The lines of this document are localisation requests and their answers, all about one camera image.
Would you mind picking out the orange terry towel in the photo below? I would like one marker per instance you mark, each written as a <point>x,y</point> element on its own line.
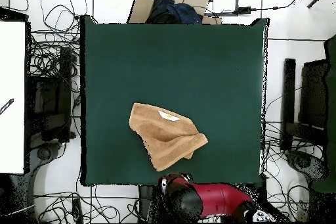
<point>162,134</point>

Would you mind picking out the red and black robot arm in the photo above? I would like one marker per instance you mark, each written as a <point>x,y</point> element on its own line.
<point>218,197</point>

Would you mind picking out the black power strip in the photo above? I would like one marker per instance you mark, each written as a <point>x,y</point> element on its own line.
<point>77,210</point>

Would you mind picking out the dark green table cloth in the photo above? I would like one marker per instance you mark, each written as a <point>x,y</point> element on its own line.
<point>157,58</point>

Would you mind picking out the grey caster base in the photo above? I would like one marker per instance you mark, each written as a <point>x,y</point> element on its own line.
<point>304,162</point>

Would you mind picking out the dark blue garment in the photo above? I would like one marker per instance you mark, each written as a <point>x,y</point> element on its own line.
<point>178,12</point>

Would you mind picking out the brown cardboard box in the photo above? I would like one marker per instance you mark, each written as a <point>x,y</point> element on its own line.
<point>141,8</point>

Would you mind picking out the black striped stick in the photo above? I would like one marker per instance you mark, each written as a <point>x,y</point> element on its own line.
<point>6,106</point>

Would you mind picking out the black power adapter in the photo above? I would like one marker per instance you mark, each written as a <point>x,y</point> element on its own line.
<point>242,10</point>

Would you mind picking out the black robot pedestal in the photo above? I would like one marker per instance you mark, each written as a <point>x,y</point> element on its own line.
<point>149,203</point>

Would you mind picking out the black frame stand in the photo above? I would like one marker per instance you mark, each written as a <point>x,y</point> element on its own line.
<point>64,90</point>

